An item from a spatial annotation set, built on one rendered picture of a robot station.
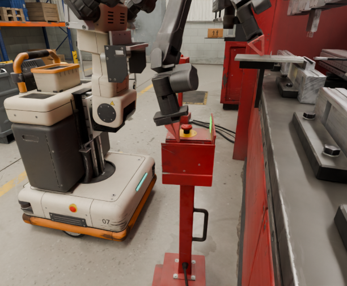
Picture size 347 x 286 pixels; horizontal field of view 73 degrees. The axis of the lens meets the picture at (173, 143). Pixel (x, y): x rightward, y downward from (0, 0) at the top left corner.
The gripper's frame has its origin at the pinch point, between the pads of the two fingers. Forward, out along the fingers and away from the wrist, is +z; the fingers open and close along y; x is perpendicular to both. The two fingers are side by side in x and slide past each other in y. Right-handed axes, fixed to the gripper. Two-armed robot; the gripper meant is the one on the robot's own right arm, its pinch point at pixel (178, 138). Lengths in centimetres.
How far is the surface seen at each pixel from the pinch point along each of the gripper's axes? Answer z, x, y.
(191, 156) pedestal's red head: 4.5, -4.6, 3.5
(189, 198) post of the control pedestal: 25.2, 2.8, -2.5
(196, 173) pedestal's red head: 10.8, -4.5, 3.4
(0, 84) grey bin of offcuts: -32, 153, -188
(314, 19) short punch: -21, 37, 55
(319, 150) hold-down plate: -2.2, -24.4, 30.5
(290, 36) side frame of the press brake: -8, 125, 75
